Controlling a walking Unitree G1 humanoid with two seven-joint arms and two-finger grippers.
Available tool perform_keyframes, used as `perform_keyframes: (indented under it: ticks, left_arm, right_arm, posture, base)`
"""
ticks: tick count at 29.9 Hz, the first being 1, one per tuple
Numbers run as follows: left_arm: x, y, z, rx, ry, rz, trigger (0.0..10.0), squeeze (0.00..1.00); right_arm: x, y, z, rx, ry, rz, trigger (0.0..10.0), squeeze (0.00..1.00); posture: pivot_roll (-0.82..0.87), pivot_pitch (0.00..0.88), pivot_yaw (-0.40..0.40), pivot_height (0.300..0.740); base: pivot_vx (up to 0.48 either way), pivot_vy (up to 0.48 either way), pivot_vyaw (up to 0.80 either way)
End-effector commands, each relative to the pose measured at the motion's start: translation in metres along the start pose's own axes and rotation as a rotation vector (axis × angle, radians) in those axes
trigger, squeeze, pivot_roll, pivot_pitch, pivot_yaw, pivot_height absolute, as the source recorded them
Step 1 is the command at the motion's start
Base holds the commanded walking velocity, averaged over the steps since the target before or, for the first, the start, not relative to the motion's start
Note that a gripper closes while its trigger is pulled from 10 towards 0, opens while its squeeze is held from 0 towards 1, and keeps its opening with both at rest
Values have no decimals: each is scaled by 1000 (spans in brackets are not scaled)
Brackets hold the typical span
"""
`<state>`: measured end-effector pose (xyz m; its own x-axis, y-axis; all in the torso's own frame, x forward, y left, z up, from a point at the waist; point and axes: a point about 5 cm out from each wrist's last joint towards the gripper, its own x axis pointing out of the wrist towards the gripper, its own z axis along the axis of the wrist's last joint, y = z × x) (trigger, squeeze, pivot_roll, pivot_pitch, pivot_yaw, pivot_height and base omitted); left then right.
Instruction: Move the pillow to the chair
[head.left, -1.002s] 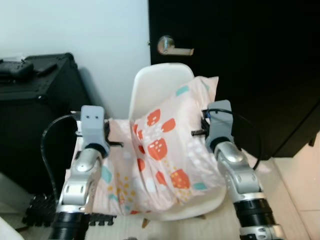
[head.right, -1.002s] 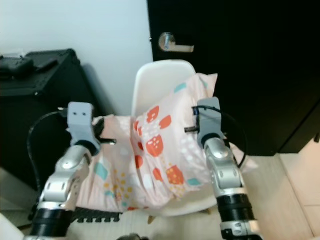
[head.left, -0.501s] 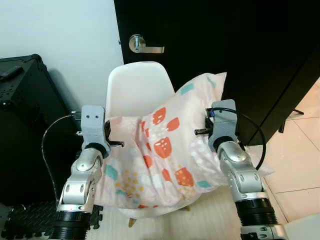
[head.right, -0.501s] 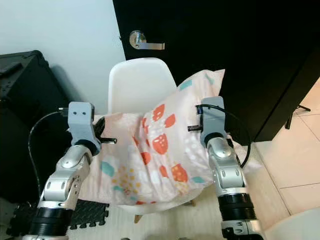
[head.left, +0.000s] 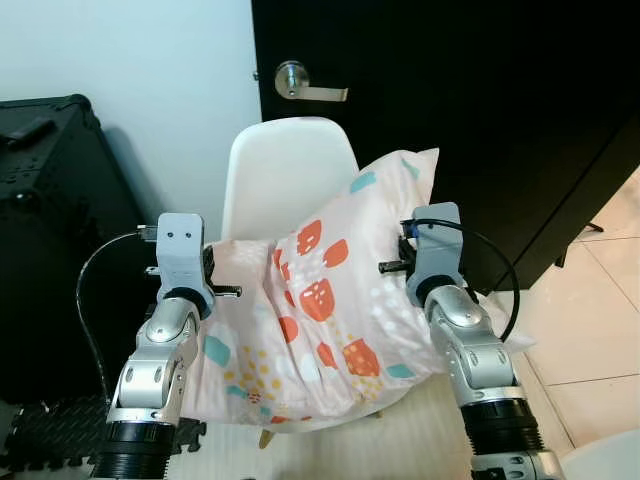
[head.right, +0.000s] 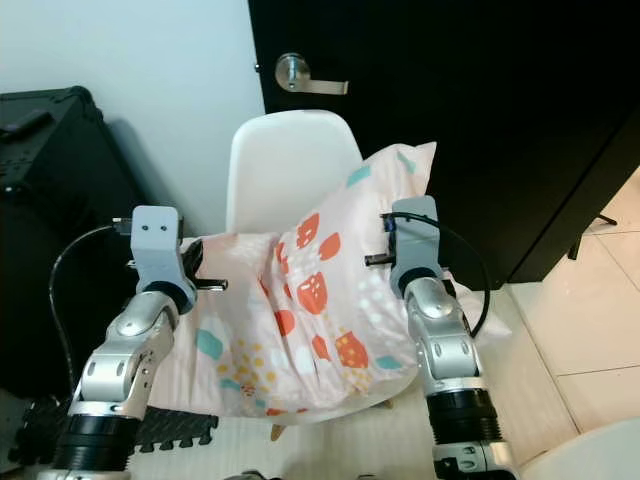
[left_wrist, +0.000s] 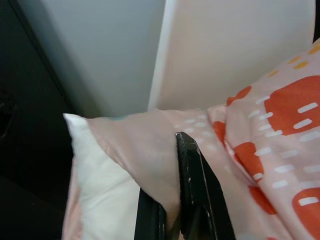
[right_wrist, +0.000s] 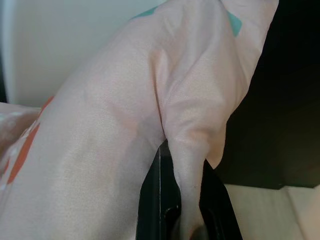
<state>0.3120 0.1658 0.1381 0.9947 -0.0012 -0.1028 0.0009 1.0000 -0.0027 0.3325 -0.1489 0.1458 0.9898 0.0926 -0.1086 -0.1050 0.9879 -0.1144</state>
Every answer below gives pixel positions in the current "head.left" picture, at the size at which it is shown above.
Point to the pink pillow with orange patches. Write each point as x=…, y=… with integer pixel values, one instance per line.
x=340, y=250

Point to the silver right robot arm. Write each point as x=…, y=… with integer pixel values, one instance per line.
x=485, y=370

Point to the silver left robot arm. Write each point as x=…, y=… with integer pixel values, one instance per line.
x=155, y=380

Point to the black hard case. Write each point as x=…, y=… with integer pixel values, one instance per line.
x=60, y=250

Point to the black door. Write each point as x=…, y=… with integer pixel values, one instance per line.
x=480, y=100

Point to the black foam floor mat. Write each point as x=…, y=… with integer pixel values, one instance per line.
x=60, y=430

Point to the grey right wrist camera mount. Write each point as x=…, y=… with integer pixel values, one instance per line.
x=437, y=255

